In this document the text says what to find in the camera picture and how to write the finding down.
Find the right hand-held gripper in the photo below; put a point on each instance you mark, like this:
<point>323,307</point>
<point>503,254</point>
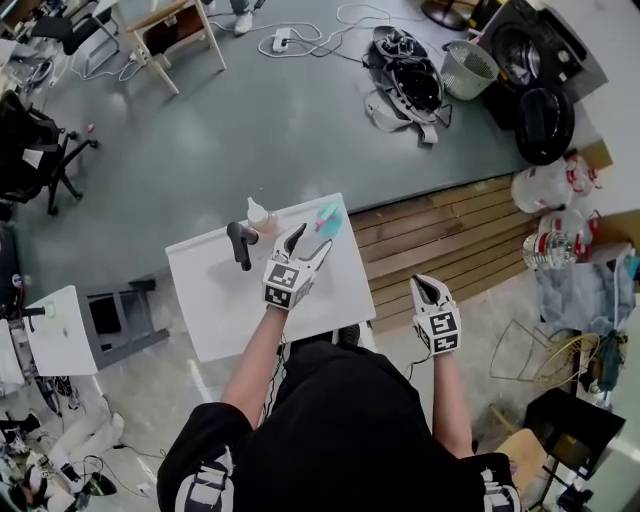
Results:
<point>440,332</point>

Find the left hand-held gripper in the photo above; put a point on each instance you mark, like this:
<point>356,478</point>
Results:
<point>285,285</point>

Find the teal soap dispenser bottle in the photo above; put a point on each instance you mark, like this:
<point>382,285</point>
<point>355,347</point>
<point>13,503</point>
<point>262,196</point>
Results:
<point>330,222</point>

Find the person's right forearm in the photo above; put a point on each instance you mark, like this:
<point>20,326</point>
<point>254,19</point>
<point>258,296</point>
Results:
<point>452,400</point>

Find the person's left forearm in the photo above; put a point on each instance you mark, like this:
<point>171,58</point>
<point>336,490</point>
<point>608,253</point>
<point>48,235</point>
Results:
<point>255,365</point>

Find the pink soap dispenser bottle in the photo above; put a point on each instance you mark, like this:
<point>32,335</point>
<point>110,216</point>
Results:
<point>262,220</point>

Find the wooden slatted platform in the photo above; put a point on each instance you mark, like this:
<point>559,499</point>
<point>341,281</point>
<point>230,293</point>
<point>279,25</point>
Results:
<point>450,240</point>

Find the black faucet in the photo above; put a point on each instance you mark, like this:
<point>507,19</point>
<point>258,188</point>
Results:
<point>240,245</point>

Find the person's right black shoe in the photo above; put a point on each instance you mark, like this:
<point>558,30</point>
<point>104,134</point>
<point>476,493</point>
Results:
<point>350,335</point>

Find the clear plastic water jug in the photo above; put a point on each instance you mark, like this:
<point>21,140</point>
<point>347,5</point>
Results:
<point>545,185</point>
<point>555,245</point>

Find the blue grey cloth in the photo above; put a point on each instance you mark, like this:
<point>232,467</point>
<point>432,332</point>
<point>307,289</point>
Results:
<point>585,295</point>

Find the person's black clothing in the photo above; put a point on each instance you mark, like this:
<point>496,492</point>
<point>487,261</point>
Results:
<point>345,440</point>

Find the wooden stool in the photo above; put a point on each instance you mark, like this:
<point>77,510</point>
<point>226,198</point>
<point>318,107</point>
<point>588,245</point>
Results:
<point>525,460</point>

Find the teal garment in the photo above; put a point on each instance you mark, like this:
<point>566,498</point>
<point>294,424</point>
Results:
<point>610,360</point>

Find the grey sink stand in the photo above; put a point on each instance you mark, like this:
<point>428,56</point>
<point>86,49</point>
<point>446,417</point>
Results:
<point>130,325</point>

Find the black open crate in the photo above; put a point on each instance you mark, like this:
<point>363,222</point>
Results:
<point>570,430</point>

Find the white power strip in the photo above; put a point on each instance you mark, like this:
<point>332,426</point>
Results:
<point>281,40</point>

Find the small cardboard box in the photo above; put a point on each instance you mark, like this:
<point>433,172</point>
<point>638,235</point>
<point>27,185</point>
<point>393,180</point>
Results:
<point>595,155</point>

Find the pale mesh laundry basket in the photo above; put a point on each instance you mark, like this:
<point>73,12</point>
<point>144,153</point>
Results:
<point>470,70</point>

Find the light wooden chair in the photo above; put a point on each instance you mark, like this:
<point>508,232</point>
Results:
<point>170,30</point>

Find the small white sink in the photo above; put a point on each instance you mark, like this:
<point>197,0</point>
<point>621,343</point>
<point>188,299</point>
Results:
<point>60,330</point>

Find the black washing machine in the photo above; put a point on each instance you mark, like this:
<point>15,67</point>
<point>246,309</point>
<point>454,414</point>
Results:
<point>540,50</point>

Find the black mesh office chair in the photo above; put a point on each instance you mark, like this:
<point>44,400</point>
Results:
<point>30,155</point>

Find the black cantilever chair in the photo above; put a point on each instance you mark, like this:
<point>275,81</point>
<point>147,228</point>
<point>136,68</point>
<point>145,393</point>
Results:
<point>75,25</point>

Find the black pedestal fan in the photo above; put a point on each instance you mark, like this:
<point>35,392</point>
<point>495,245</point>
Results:
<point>445,12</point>

